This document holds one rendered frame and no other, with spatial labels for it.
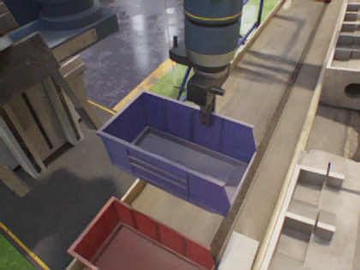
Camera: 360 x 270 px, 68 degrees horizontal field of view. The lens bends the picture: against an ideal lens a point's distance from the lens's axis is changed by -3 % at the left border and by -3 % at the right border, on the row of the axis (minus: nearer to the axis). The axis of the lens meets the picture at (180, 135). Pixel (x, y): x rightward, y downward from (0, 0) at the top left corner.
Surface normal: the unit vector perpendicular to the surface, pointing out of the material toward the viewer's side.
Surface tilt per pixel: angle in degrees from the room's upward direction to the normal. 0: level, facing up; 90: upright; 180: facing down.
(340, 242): 10
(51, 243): 0
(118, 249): 0
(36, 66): 65
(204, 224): 0
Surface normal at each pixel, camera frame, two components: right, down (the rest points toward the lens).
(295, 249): -0.18, -0.75
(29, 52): 0.74, 0.06
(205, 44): -0.26, 0.69
